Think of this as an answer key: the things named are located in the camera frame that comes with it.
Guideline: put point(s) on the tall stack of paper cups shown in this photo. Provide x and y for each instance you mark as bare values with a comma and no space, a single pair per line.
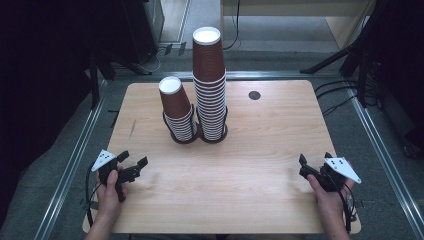
210,110

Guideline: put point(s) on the metal floor rail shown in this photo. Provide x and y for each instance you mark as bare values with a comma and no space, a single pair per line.
383,153
71,166

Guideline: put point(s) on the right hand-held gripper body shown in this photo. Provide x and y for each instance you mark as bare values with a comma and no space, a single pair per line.
341,169

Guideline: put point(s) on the black tripod stand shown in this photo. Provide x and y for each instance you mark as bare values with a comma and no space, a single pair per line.
336,56

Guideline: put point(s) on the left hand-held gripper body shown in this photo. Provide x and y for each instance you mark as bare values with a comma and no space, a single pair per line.
106,160

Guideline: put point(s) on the light wooden cabinet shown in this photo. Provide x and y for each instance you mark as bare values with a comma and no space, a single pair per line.
343,23

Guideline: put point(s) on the person's right hand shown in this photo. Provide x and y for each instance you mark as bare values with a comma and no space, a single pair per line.
328,206

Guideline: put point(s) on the dark cabinet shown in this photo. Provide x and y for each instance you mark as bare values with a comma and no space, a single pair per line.
140,30

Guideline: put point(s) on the black metal stand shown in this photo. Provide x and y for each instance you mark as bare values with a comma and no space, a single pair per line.
95,83

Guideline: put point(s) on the person's left hand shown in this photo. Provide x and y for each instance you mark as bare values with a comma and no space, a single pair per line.
108,200

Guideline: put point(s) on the black double cup holder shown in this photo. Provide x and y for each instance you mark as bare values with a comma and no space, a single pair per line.
200,136

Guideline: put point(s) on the short stack of paper cups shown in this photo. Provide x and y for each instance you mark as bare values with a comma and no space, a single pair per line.
175,100

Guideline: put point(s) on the black round table grommet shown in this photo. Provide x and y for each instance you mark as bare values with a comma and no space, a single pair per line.
254,95

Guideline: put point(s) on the grey tape strip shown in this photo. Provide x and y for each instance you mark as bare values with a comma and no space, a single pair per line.
87,205

